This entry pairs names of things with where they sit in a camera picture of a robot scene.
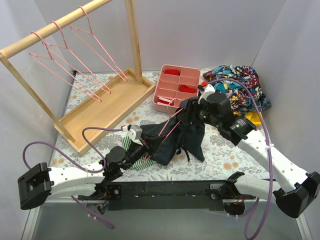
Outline red white striped sock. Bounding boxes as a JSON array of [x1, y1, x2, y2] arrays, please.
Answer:
[[157, 97, 174, 106]]

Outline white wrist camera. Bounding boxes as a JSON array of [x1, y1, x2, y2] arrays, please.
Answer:
[[198, 81, 216, 104], [127, 125, 143, 146]]

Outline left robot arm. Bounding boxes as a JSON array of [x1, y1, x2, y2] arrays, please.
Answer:
[[17, 140, 157, 210]]

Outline yellow plastic tray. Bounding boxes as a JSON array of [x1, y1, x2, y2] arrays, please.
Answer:
[[233, 111, 262, 126]]

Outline red sock compartment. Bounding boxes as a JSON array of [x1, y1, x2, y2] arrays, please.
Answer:
[[164, 69, 181, 76], [179, 85, 197, 94]]

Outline colourful comic print shorts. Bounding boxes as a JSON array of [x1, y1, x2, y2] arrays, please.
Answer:
[[202, 65, 272, 115]]

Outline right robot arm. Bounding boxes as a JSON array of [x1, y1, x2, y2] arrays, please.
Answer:
[[179, 93, 320, 218]]

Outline dark navy shorts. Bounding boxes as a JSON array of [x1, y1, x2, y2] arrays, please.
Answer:
[[140, 115, 205, 166]]

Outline aluminium frame rail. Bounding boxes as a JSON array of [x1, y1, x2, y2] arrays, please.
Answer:
[[20, 179, 313, 240]]

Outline red sock middle compartment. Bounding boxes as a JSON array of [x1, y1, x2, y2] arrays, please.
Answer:
[[179, 85, 197, 94]]

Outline wooden clothes rack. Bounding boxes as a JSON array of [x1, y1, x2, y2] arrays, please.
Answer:
[[0, 0, 156, 155]]

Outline green white striped shorts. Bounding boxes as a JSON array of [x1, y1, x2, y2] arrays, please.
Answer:
[[121, 136, 157, 171]]

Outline pink wire hanger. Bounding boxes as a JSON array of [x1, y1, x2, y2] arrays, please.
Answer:
[[48, 20, 112, 95], [70, 6, 128, 82], [141, 97, 186, 166], [28, 31, 103, 103]]

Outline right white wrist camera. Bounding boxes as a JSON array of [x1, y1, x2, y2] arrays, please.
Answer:
[[198, 81, 216, 104]]

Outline pink divided organizer box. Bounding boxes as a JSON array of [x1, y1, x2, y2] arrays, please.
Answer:
[[152, 64, 201, 114]]

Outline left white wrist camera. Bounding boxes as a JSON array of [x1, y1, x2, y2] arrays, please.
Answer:
[[127, 125, 143, 146]]

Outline red sock top compartment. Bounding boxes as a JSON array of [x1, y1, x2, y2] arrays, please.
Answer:
[[164, 69, 181, 76]]

